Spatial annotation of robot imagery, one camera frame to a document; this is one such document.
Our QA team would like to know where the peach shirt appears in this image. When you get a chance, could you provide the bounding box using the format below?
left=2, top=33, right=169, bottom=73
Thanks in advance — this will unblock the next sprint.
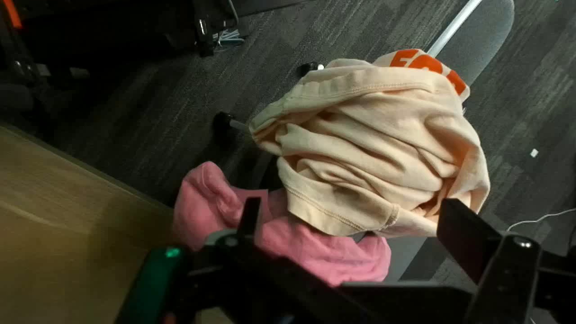
left=248, top=48, right=493, bottom=240

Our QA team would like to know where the thin white cable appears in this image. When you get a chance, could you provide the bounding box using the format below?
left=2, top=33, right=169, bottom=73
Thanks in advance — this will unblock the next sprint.
left=504, top=206, right=576, bottom=237

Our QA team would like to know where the pink shirt with orange print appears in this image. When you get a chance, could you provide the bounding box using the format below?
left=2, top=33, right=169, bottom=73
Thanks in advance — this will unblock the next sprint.
left=171, top=161, right=392, bottom=289

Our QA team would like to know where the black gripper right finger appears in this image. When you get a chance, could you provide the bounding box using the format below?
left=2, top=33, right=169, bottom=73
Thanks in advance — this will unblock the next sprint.
left=436, top=197, right=576, bottom=324

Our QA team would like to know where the grey office chair holding shirts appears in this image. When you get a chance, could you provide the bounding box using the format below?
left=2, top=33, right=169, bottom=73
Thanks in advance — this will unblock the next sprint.
left=209, top=0, right=518, bottom=285

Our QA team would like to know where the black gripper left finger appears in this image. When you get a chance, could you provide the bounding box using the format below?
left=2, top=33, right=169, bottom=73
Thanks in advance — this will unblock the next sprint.
left=178, top=197, right=385, bottom=324

